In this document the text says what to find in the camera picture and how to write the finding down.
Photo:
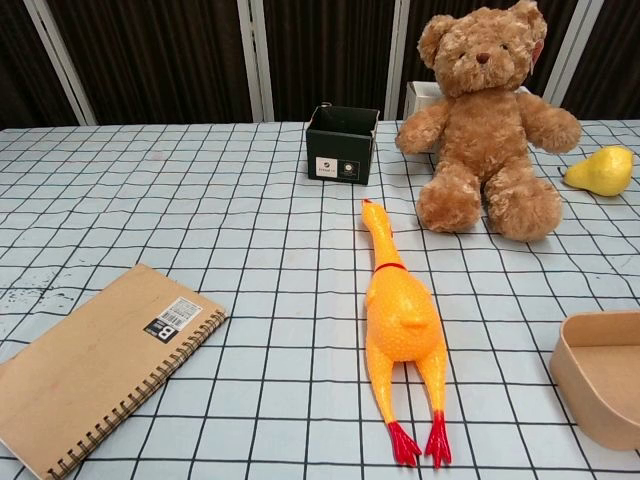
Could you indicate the kraft spiral notebook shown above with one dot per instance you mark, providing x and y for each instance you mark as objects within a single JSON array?
[{"x": 100, "y": 360}]

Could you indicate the white screen frame post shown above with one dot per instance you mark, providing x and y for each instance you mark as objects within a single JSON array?
[
  {"x": 255, "y": 60},
  {"x": 567, "y": 50},
  {"x": 400, "y": 50},
  {"x": 60, "y": 62}
]

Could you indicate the black open cardboard box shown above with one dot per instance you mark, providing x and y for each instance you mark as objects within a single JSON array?
[{"x": 340, "y": 150}]

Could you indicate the kraft paper open box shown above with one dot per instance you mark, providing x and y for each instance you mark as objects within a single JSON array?
[{"x": 585, "y": 380}]

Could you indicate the light blue grid tablecloth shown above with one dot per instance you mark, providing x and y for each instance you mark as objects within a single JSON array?
[{"x": 200, "y": 210}]

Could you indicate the yellow rubber chicken toy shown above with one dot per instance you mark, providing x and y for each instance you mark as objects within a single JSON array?
[{"x": 397, "y": 320}]

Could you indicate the yellow pear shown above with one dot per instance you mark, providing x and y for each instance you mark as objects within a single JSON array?
[{"x": 605, "y": 172}]

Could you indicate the brown plush teddy bear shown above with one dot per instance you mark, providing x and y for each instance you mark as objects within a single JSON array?
[{"x": 480, "y": 125}]

